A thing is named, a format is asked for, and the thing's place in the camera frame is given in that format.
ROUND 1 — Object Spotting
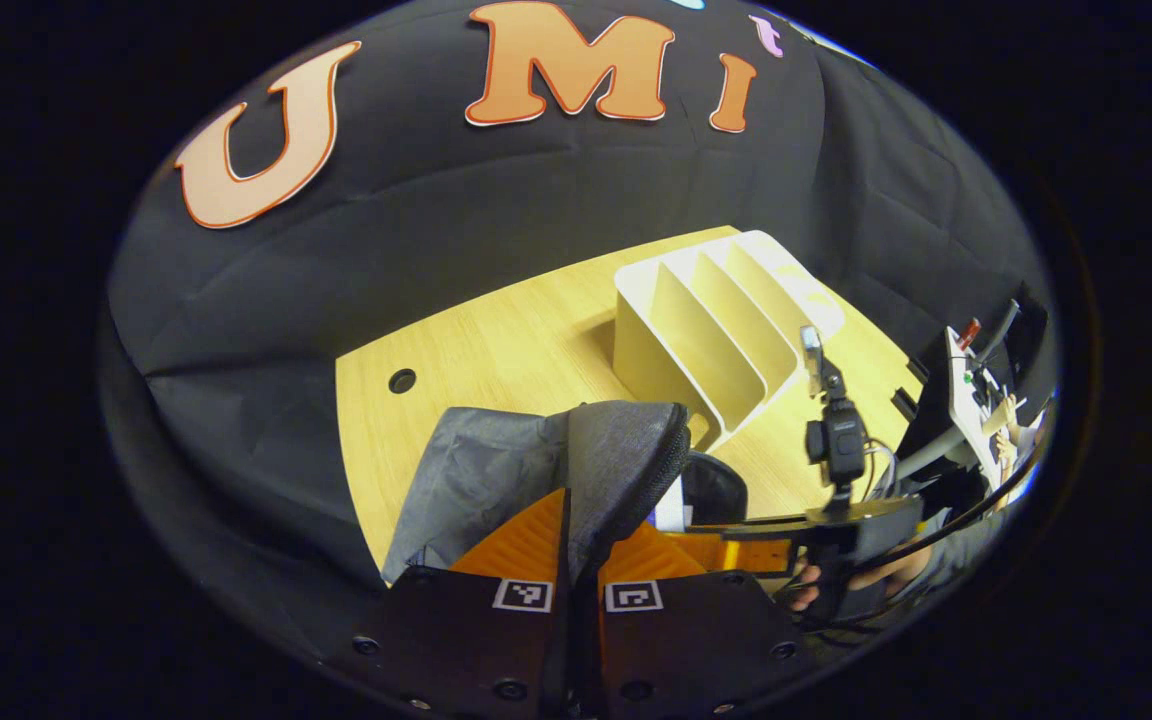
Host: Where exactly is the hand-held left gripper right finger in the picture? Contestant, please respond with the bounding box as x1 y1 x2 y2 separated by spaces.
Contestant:
574 520 819 719

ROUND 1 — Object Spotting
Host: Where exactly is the white board panel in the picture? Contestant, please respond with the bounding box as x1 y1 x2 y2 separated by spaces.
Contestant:
941 325 1007 491

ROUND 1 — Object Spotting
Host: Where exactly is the white bookshelf organizer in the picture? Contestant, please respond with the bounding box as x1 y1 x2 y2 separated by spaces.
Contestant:
613 229 847 453

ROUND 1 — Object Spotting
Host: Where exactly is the grey schoolbag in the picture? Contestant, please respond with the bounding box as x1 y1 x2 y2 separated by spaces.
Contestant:
379 400 752 586

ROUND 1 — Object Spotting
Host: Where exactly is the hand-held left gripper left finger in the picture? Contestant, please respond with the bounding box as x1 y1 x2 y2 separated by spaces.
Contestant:
349 487 574 719

